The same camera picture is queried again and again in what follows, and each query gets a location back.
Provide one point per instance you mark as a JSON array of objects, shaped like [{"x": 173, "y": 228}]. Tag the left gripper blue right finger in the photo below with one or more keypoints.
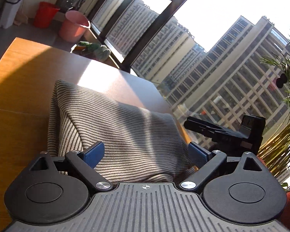
[{"x": 209, "y": 165}]

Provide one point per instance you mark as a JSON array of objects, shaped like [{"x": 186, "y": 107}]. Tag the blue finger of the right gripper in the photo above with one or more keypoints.
[{"x": 208, "y": 129}]

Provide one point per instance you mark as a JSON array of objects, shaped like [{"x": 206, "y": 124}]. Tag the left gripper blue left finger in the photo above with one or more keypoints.
[{"x": 81, "y": 166}]

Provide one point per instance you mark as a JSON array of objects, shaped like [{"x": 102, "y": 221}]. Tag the striped beige knit garment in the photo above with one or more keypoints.
[{"x": 140, "y": 145}]

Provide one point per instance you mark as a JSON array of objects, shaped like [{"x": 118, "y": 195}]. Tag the green palm plant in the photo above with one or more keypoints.
[{"x": 276, "y": 150}]

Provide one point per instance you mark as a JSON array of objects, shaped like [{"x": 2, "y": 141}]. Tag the pink plastic bucket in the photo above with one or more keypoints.
[{"x": 74, "y": 26}]

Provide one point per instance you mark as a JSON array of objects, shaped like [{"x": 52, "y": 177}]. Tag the red plastic bucket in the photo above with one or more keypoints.
[{"x": 45, "y": 14}]

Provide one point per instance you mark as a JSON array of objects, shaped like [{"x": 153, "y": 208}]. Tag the broom with pink head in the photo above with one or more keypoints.
[{"x": 20, "y": 18}]

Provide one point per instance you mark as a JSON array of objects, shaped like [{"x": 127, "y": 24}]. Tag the white trash bin black lid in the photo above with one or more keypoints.
[{"x": 9, "y": 13}]

